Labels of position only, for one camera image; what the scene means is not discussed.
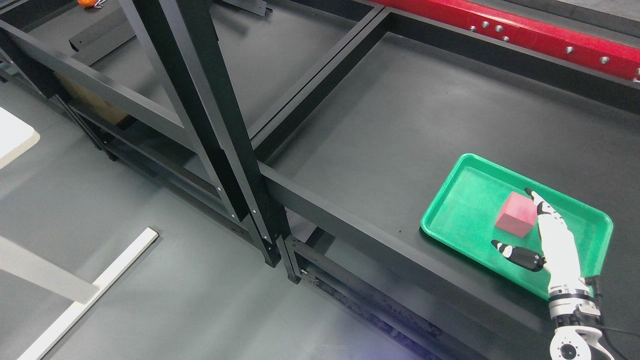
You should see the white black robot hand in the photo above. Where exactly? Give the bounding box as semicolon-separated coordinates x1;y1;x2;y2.
491;187;591;297

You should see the pink foam block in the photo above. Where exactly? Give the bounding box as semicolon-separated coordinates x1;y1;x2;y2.
494;192;537;239

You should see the white robot forearm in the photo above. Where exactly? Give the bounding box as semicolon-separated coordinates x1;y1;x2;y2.
548;288;615;360

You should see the green plastic tray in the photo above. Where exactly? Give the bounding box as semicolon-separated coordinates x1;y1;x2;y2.
420;153;614;300

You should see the black metal left shelf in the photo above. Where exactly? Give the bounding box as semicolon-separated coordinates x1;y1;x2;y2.
1;0;382;267

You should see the orange object on shelf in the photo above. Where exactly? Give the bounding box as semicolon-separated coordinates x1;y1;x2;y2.
77;0;106;9

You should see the red metal beam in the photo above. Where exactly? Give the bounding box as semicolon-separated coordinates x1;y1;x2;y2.
377;0;640;84

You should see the brown cardboard box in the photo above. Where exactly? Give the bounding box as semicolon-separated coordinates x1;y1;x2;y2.
54;71;129;125

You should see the white pedestal table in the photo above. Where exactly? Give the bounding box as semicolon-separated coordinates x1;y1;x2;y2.
0;108;159;360

